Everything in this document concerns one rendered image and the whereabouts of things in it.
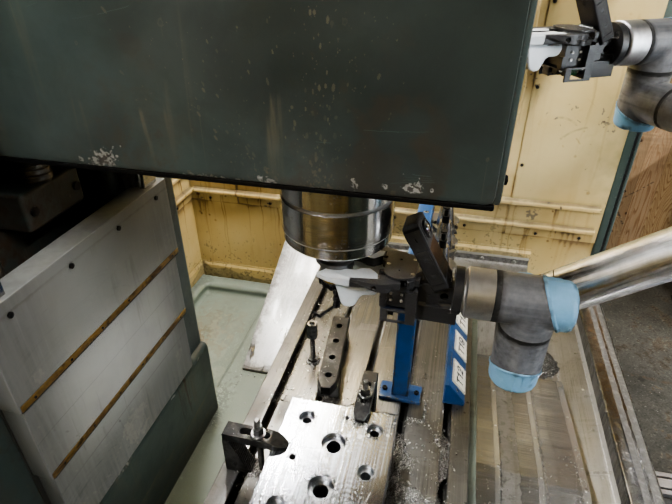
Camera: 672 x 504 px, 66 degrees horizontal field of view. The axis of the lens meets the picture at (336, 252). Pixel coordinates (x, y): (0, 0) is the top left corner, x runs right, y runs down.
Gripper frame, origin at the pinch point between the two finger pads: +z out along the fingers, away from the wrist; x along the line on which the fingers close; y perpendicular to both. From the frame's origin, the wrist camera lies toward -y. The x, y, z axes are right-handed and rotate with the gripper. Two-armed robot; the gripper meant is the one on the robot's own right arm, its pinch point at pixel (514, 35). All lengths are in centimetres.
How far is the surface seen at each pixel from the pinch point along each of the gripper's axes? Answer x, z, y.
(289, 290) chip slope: 71, 26, 95
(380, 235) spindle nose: -22.1, 30.4, 20.3
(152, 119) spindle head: -17, 57, 4
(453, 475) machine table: -21, 11, 80
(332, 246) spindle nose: -22.5, 37.2, 20.7
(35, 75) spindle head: -10, 69, 0
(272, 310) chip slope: 66, 34, 98
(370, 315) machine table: 33, 10, 80
